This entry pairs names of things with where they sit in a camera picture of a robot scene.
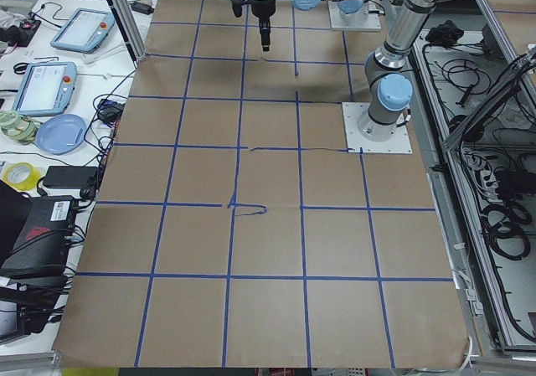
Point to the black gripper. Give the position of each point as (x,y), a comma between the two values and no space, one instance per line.
(262,10)

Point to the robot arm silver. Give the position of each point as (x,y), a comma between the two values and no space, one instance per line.
(383,66)

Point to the far teach pendant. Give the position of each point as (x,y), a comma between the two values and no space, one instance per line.
(84,32)

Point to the teach pendant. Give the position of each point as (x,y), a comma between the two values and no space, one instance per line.
(84,32)
(46,89)

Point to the near teach pendant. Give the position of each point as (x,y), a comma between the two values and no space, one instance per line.
(46,89)

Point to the blue plastic plate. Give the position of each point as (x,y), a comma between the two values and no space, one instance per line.
(61,134)

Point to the black power adapter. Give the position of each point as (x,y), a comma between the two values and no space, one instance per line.
(66,177)

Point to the green tape rolls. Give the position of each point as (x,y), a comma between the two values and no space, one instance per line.
(19,128)

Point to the yellow tape roll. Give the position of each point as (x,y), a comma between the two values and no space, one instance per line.
(22,176)

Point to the black computer box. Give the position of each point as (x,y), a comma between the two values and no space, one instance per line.
(34,234)

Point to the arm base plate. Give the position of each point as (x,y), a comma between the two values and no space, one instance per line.
(354,15)
(365,136)

